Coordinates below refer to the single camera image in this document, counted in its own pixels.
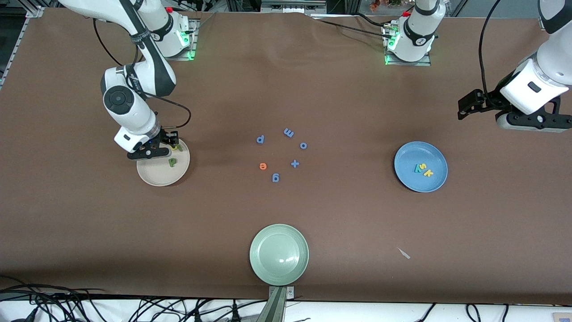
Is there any aluminium frame profile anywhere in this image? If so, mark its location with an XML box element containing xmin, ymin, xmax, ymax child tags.
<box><xmin>261</xmin><ymin>0</ymin><xmax>327</xmax><ymax>12</ymax></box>

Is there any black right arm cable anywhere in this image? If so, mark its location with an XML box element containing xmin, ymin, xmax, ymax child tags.
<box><xmin>93</xmin><ymin>18</ymin><xmax>192</xmax><ymax>131</ymax></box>

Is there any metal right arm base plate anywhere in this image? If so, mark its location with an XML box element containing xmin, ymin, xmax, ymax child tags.
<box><xmin>149</xmin><ymin>18</ymin><xmax>198</xmax><ymax>61</ymax></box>

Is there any pale green round plate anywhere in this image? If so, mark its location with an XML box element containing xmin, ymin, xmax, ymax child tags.
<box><xmin>249</xmin><ymin>224</ymin><xmax>310</xmax><ymax>287</ymax></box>

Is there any brown table cover sheet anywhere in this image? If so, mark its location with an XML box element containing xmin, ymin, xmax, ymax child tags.
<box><xmin>0</xmin><ymin>7</ymin><xmax>572</xmax><ymax>305</ymax></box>

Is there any black cable to arm base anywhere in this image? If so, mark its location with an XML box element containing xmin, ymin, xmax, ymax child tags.
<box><xmin>313</xmin><ymin>17</ymin><xmax>394</xmax><ymax>38</ymax></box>

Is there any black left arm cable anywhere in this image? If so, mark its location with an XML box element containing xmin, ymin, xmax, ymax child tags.
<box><xmin>478</xmin><ymin>0</ymin><xmax>503</xmax><ymax>92</ymax></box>

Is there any blue round plate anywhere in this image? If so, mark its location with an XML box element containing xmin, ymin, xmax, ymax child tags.
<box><xmin>394</xmin><ymin>141</ymin><xmax>448</xmax><ymax>193</ymax></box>

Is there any beige round plate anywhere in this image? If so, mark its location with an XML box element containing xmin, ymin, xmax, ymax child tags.
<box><xmin>136</xmin><ymin>136</ymin><xmax>191</xmax><ymax>187</ymax></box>

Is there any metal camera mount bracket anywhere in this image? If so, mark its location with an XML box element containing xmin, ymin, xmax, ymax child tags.
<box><xmin>256</xmin><ymin>286</ymin><xmax>295</xmax><ymax>322</ymax></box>

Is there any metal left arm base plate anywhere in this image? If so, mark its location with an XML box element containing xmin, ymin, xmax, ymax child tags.
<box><xmin>383</xmin><ymin>22</ymin><xmax>432</xmax><ymax>67</ymax></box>

